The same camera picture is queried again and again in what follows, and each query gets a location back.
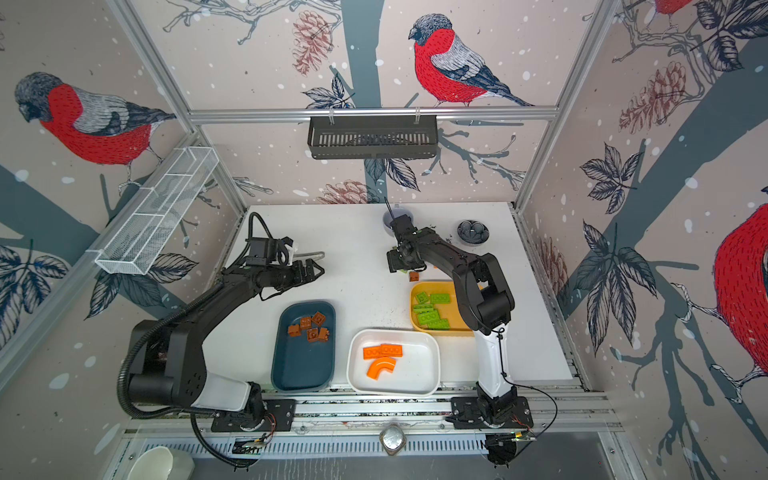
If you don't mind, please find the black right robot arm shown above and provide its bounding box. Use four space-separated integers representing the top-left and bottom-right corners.
387 215 518 426

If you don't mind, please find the dark teal rectangular tray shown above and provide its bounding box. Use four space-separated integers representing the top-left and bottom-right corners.
271 300 336 393

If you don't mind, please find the white rectangular tray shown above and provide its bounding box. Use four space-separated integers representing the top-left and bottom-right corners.
347 329 441 397

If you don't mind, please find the white wire mesh basket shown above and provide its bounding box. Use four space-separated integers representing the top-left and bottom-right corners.
95 146 219 275

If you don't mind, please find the brown lego brick front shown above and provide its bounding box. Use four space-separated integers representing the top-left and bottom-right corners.
311 312 326 327

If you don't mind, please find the orange lego brick top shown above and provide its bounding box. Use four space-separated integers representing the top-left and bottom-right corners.
379 344 403 358

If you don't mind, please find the orange lego plate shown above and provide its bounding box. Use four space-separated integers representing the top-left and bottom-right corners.
362 346 384 360

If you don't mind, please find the round silver knob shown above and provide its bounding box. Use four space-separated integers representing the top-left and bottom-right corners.
379 424 407 456

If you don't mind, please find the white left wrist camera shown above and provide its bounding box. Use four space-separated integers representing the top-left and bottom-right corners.
276 237 296 266

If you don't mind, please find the white bowl at bottom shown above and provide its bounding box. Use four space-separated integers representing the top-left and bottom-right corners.
126 446 195 480

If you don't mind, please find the green long lego brick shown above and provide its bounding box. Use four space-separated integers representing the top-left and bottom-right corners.
426 318 451 330

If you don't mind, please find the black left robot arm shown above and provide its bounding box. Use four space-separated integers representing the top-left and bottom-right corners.
116 231 325 427

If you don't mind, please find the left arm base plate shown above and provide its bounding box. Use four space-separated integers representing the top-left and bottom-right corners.
211 399 297 433

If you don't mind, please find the lavender plastic cup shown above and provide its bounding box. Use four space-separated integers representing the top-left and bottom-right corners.
382 207 413 235

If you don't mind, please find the orange curved lego arch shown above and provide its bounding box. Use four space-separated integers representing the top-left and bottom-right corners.
366 357 397 380

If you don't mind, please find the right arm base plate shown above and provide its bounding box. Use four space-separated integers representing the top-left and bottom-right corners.
445 395 534 430

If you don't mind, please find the yellow rectangular tray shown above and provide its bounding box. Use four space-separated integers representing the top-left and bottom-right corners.
409 281 472 336

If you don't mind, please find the black hanging wire basket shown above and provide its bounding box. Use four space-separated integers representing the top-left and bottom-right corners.
307 115 439 160

